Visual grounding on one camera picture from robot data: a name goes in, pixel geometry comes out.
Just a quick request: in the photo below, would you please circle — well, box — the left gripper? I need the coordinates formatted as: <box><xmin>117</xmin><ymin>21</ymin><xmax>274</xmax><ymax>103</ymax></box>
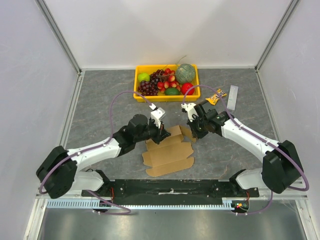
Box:
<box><xmin>134</xmin><ymin>118</ymin><xmax>171</xmax><ymax>145</ymax></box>

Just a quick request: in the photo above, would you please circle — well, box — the brown cardboard box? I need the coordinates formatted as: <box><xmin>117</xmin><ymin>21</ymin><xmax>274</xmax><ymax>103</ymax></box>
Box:
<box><xmin>142</xmin><ymin>125</ymin><xmax>196</xmax><ymax>177</ymax></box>

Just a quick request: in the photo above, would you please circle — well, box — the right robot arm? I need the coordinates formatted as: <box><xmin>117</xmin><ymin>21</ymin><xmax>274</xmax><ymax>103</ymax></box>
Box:
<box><xmin>181</xmin><ymin>100</ymin><xmax>303</xmax><ymax>197</ymax></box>

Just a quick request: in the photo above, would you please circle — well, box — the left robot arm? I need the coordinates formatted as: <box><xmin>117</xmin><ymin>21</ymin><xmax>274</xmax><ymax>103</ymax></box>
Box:
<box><xmin>36</xmin><ymin>109</ymin><xmax>171</xmax><ymax>199</ymax></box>

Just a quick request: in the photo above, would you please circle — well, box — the yellow candy packet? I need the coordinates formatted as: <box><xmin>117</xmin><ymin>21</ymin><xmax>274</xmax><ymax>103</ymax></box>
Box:
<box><xmin>205</xmin><ymin>88</ymin><xmax>227</xmax><ymax>106</ymax></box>

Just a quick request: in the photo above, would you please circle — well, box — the green avocado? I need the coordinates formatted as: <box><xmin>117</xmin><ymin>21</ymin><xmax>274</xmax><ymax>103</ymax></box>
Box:
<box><xmin>164</xmin><ymin>87</ymin><xmax>181</xmax><ymax>96</ymax></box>

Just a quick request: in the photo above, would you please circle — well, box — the red tomato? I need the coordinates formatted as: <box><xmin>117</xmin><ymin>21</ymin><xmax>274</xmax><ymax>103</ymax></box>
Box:
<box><xmin>180</xmin><ymin>82</ymin><xmax>195</xmax><ymax>96</ymax></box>

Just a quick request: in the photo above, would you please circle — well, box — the purple grape bunch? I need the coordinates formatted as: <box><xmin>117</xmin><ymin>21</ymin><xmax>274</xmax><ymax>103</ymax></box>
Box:
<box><xmin>137</xmin><ymin>71</ymin><xmax>161</xmax><ymax>96</ymax></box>

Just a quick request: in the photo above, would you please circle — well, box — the green netted melon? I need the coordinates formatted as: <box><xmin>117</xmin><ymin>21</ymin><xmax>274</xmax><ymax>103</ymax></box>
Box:
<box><xmin>175</xmin><ymin>63</ymin><xmax>196</xmax><ymax>84</ymax></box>

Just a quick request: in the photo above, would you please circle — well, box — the green apple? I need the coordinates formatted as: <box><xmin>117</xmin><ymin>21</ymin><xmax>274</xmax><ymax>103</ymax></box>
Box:
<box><xmin>137</xmin><ymin>72</ymin><xmax>150</xmax><ymax>83</ymax></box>

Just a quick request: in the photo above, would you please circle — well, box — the yellow plastic tray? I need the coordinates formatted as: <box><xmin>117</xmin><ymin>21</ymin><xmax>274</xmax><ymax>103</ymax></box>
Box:
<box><xmin>133</xmin><ymin>64</ymin><xmax>201</xmax><ymax>102</ymax></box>

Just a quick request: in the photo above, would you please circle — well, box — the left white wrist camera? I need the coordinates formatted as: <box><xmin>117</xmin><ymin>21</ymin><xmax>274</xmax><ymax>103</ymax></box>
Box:
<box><xmin>149</xmin><ymin>103</ymin><xmax>166</xmax><ymax>128</ymax></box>

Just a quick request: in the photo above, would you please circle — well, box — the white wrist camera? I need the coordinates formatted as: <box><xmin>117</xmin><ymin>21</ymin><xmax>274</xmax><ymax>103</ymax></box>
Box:
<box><xmin>149</xmin><ymin>103</ymin><xmax>166</xmax><ymax>128</ymax></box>
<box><xmin>180</xmin><ymin>102</ymin><xmax>198</xmax><ymax>122</ymax></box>

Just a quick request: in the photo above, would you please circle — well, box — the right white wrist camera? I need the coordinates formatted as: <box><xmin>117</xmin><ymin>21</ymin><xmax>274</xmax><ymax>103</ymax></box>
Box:
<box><xmin>180</xmin><ymin>102</ymin><xmax>198</xmax><ymax>122</ymax></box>

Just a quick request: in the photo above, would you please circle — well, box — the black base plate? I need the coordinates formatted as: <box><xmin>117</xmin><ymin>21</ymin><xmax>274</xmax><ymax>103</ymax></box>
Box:
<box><xmin>94</xmin><ymin>179</ymin><xmax>260</xmax><ymax>200</ymax></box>

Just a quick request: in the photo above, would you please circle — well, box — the aluminium front rail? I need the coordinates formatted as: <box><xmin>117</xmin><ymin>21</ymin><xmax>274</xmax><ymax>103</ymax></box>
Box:
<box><xmin>36</xmin><ymin>178</ymin><xmax>308</xmax><ymax>200</ymax></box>

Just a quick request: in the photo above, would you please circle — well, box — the slotted cable duct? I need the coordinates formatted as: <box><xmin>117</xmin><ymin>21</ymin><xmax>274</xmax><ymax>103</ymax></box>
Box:
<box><xmin>46</xmin><ymin>198</ymin><xmax>235</xmax><ymax>211</ymax></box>

